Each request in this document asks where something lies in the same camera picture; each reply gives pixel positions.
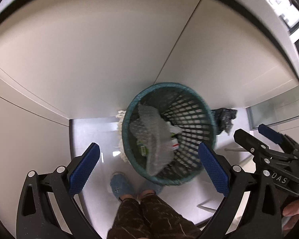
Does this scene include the green white small box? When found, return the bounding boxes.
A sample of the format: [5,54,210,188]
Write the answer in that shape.
[137,140,149,157]

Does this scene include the bubble wrap sheet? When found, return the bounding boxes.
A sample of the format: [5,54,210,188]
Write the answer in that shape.
[130,104,174,176]

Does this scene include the white tissue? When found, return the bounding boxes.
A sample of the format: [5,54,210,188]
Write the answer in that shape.
[116,110,130,163]

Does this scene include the dark green trash basket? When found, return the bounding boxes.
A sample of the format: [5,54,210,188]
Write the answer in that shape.
[121,83,216,186]

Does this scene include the person's right hand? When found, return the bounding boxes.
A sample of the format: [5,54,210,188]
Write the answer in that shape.
[282,199,299,232]

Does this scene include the blue slipper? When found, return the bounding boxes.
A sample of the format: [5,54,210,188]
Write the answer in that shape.
[110,172,136,201]

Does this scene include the black plastic bag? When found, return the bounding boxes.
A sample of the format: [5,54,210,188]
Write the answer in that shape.
[212,108,238,135]

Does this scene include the person's patterned trouser legs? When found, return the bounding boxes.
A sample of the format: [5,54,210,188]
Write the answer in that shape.
[107,193,201,238]

